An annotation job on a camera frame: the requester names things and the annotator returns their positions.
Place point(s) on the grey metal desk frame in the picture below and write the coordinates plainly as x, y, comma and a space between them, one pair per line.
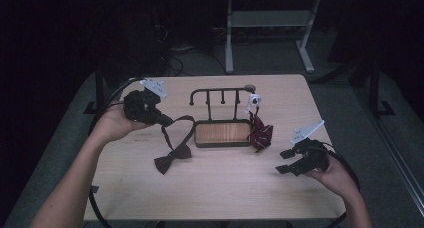
270, 18

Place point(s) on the red striped bow tie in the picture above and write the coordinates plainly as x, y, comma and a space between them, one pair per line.
261, 134

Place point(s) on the dark red bow tie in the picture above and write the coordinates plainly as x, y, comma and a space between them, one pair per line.
175, 153

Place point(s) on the black rack with wooden tray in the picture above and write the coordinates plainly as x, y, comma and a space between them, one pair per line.
221, 133

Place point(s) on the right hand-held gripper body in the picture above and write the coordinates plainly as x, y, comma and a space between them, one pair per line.
313, 154

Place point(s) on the black metal stand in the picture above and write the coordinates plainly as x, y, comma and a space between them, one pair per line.
99, 88
375, 88

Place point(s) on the person's left hand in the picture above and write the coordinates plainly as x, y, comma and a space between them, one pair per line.
111, 123

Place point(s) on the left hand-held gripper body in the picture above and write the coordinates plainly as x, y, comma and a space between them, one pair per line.
141, 104

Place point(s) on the person's right hand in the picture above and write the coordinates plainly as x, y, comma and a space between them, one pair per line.
336, 179

